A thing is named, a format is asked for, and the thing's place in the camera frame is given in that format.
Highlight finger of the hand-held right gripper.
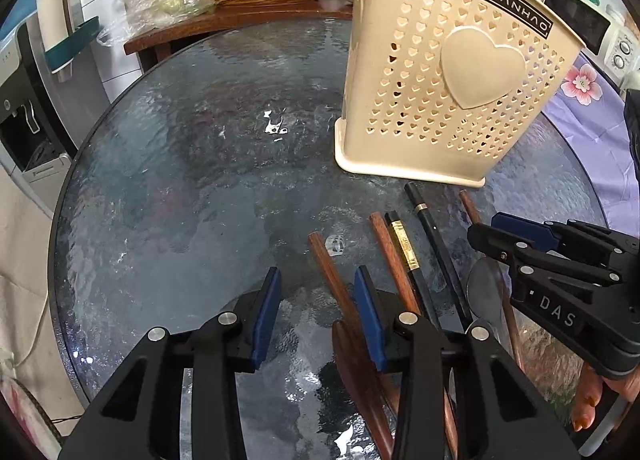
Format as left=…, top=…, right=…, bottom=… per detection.
left=467, top=223, right=623, bottom=291
left=491, top=212, right=640, bottom=266

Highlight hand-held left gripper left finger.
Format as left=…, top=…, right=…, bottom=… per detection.
left=57, top=267, right=283, bottom=460

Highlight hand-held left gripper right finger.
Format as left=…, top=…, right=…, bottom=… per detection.
left=354, top=265, right=583, bottom=460

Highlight brown wooden chopstick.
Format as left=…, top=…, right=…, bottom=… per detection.
left=458, top=189, right=526, bottom=371
left=369, top=212, right=423, bottom=316
left=307, top=232, right=363, bottom=336

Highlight dark wooden spoon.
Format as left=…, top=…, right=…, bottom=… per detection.
left=331, top=319, right=401, bottom=460
left=466, top=256, right=508, bottom=341

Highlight black chopstick thin gold band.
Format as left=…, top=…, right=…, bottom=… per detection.
left=403, top=182, right=475, bottom=333

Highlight black chopstick wide gold band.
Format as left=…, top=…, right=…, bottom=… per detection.
left=383, top=210, right=443, bottom=333

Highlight beige perforated utensil holder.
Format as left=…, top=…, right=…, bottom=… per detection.
left=334, top=0, right=586, bottom=188

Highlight person's right hand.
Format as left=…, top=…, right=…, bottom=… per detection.
left=571, top=362, right=640, bottom=433

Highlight purple floral cloth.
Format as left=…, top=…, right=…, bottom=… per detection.
left=542, top=52, right=640, bottom=241

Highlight white microwave oven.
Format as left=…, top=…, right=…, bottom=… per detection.
left=542, top=0, right=636, bottom=81

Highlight beige cloth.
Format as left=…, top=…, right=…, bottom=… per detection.
left=0, top=170, right=86, bottom=441

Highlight pink patterned cloth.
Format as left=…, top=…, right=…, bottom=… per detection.
left=0, top=375, right=63, bottom=460

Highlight wooden side counter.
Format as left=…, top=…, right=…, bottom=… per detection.
left=124, top=0, right=356, bottom=71

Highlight water dispenser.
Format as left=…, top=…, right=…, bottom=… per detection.
left=0, top=22, right=108, bottom=181

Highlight clear plastic bag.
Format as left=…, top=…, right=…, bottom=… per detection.
left=97, top=0, right=218, bottom=46

